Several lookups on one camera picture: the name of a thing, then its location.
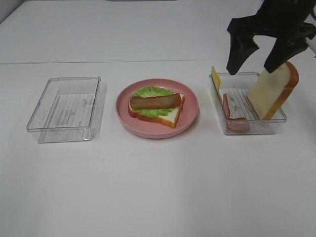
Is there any pink bacon strip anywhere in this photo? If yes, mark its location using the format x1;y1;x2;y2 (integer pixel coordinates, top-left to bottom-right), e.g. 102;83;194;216
223;93;250;133

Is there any green lettuce leaf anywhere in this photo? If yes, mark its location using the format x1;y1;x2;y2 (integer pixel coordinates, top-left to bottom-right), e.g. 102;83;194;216
130;86;174;118

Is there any right clear plastic tray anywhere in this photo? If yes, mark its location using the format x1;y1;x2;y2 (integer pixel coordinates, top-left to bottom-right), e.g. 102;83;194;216
209;72;287;135

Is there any brown bacon strip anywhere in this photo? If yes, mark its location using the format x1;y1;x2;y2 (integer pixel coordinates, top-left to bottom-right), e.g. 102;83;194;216
129;93;182;109

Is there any clear plastic tray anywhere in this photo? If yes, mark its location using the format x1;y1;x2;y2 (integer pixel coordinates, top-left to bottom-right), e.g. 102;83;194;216
209;72;287;135
26;76;106;143

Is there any left clear plastic tray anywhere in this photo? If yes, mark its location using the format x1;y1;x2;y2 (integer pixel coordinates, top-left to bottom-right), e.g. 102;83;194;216
26;76;106;143

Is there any pink round plate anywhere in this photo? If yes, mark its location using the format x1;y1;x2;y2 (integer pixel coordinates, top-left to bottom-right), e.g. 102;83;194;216
116;79;199;139

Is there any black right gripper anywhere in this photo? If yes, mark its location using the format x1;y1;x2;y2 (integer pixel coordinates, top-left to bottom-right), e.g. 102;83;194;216
226;0;316;75

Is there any bread slice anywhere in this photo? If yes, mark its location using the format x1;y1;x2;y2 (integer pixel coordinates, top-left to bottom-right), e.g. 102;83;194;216
247;61;299;120
128;93;185;128

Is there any yellow cheese slice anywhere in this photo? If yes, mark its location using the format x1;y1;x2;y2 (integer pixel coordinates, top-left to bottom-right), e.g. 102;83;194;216
211;66;223;101

